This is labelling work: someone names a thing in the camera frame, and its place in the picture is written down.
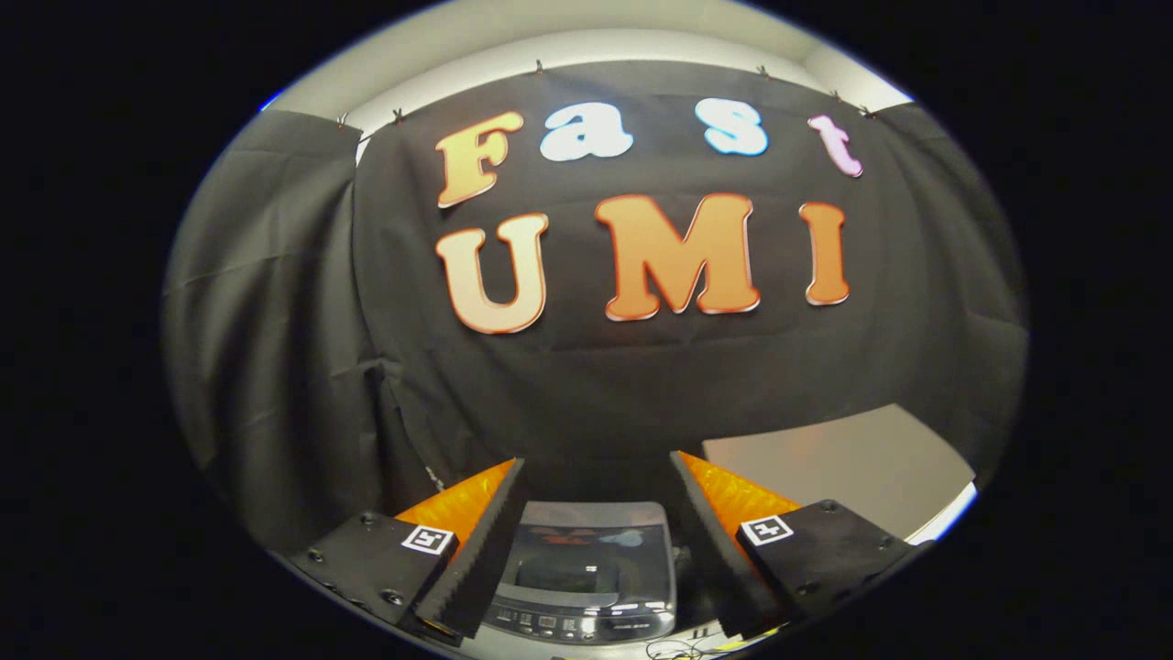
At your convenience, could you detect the white panel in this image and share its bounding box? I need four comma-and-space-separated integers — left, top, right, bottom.
903, 483, 980, 546

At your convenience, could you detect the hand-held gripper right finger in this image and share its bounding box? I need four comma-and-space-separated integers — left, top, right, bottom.
669, 451, 926, 641

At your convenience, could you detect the grey washing machine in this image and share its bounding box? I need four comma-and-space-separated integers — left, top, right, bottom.
481, 500, 684, 645

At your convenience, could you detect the black cable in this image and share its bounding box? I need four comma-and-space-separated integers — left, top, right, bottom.
644, 635, 734, 660

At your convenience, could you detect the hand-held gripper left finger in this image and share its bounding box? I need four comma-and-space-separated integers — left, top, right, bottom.
289, 458, 528, 647

